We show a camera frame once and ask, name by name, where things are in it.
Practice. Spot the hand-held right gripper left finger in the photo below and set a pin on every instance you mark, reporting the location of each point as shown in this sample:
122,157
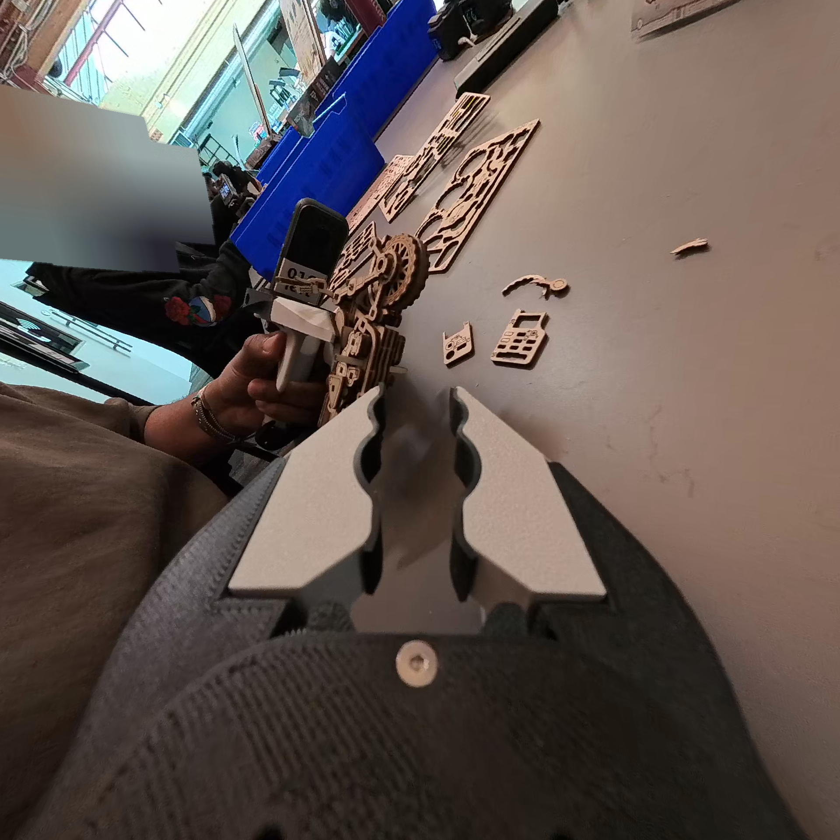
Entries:
308,518

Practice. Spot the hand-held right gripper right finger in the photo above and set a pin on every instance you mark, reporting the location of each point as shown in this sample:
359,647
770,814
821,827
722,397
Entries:
525,518

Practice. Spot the wooden motorcycle model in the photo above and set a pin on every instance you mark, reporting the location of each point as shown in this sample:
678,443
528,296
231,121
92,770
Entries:
374,315

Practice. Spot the person's left forearm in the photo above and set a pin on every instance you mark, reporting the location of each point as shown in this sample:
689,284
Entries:
174,426

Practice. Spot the grey desk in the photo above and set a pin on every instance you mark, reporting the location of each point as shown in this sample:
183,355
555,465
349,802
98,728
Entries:
656,367

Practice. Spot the person's left hand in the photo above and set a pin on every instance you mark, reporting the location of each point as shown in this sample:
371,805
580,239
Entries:
243,387

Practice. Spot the large blue plastic bin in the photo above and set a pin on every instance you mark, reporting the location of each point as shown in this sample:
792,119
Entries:
308,177

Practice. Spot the small pale wooden puzzle sheet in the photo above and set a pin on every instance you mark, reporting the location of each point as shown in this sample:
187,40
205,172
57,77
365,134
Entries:
377,193

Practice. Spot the long cut-out wooden puzzle sheet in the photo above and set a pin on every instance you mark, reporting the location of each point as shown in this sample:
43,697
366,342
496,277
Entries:
436,148

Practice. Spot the small square wooden puzzle piece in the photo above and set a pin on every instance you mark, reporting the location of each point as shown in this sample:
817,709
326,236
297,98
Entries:
457,344

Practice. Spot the leaning wooden plank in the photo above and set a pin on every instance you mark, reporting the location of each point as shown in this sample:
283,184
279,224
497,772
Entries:
253,75

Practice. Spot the rectangular gridded wooden puzzle piece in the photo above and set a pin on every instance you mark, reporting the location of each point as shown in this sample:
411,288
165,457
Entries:
520,338

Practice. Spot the large cut-out wooden puzzle sheet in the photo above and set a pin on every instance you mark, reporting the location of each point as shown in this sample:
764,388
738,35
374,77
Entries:
489,167

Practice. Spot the curved wooden puzzle piece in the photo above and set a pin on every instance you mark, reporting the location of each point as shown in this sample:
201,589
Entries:
531,283

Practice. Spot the black flat case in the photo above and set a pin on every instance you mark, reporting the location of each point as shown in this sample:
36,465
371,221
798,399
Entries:
505,49

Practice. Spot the wooden splinter scrap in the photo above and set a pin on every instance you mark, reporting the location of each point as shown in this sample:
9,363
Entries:
689,247

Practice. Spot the black camera device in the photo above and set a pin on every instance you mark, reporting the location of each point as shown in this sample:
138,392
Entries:
456,23

